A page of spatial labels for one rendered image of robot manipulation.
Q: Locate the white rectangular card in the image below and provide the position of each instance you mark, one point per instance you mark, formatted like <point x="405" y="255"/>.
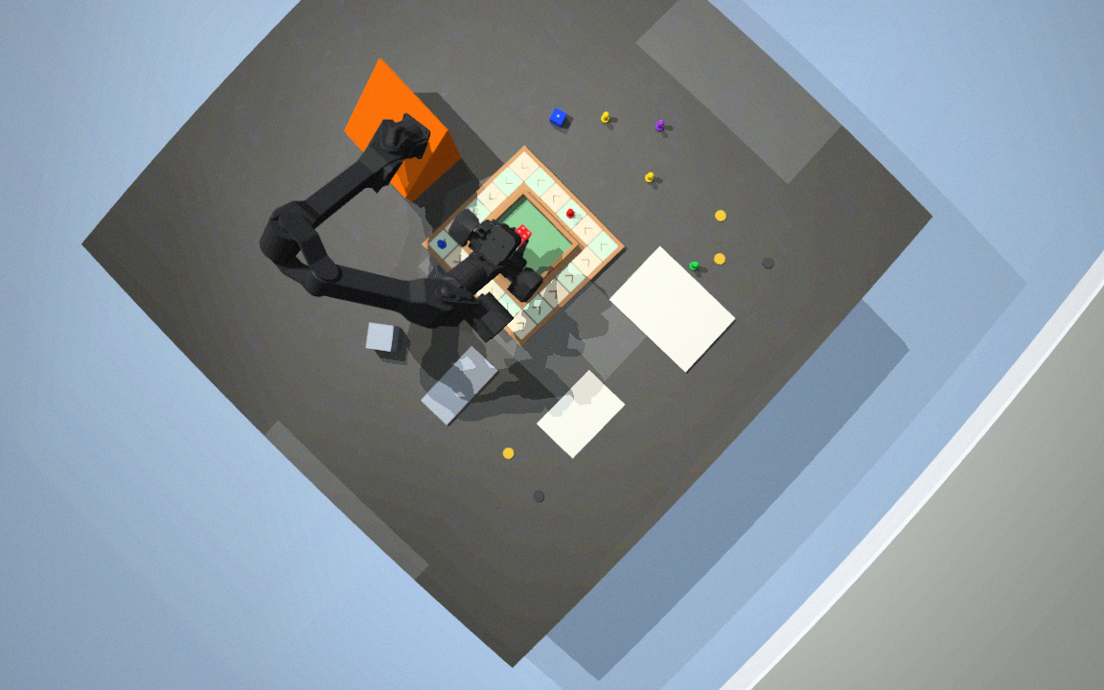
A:
<point x="580" y="414"/>

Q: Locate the white rectangular sheet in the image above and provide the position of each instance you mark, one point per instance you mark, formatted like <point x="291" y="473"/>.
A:
<point x="665" y="302"/>

